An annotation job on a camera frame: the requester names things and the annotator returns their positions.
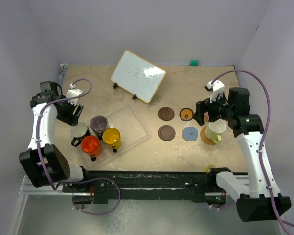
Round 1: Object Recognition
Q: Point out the clear plastic tray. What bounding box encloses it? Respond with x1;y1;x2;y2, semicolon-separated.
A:
73;104;150;170

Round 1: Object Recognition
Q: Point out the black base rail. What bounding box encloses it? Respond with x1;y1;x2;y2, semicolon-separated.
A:
63;170;229;205

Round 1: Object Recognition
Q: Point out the white cup black handle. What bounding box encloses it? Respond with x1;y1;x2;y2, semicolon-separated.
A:
70;122;91;147

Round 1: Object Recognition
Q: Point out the yellow tape roll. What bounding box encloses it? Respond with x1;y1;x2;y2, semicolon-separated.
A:
206;165;216;174

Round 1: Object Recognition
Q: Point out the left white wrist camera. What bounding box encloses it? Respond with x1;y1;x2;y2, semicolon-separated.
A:
65;84;84;106

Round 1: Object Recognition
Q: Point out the purple cup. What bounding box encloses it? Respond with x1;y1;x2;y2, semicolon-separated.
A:
90;115;110;140

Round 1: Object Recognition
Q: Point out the purple cable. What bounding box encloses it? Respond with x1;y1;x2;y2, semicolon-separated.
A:
35;78;122;217
210;70;294;233

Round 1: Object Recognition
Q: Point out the orange transparent cup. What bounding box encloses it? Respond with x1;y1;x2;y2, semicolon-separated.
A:
81;135;103;162

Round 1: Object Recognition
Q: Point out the dark brown ringed coaster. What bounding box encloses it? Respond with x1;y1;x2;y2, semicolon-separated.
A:
158;125;176;141

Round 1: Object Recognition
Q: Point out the green object at wall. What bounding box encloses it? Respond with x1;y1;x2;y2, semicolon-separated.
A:
189;60;199;66

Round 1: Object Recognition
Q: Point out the pale yellow cup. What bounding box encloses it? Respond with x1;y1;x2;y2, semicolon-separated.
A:
204;119;226;145

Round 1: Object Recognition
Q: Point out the blue round coaster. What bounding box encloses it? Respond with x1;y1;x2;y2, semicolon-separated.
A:
182;127;198;141

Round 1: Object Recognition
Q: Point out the woven rattan coaster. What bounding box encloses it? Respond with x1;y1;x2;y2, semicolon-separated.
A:
200;127;222;145

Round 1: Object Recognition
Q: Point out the orange black-rimmed coaster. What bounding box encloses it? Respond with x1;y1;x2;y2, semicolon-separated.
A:
179;108;194;121

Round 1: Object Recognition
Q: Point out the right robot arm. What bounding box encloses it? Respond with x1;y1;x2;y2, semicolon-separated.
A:
194;86;292;222

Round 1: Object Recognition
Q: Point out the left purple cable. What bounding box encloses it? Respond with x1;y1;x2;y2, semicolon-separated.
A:
35;78;122;217

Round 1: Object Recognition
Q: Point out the small whiteboard on stand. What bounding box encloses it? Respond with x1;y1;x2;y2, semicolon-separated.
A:
111;50;166;103

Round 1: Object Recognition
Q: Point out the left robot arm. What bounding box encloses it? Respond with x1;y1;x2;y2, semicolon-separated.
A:
19;81;91;192

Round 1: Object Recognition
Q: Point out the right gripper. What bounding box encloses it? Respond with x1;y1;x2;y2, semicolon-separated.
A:
193;91;234;126

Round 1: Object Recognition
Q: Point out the dark brown wooden coaster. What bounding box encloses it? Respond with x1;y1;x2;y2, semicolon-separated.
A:
158;107;175;121

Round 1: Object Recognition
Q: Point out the yellow transparent cup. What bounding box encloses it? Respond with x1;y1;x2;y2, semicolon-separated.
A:
102;127;123;153

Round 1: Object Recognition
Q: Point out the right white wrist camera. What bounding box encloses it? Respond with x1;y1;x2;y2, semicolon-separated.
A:
205;80;225;103

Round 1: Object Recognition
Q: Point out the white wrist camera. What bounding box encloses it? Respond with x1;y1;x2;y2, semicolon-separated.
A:
65;84;84;106
205;80;225;103

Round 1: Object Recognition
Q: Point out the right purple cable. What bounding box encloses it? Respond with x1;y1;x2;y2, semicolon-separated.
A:
210;70;294;233

